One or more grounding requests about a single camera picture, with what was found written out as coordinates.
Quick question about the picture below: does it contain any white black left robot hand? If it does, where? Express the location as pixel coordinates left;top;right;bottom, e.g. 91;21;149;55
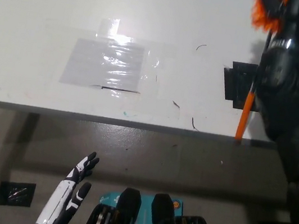
34;144;101;224

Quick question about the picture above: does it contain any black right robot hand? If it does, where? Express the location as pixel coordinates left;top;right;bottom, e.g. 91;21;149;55
252;0;299;45

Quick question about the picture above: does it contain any orange telescopic duster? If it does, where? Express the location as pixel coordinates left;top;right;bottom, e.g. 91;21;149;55
232;0;289;145

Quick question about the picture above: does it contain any dark desk leg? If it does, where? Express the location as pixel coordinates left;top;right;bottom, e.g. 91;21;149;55
15;111;41;146

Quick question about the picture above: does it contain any black tape patch on desk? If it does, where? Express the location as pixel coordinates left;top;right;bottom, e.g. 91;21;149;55
218;60;268;113

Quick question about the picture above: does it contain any clear plastic taped sheet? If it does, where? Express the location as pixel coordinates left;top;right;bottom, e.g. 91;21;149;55
57;11;166;105

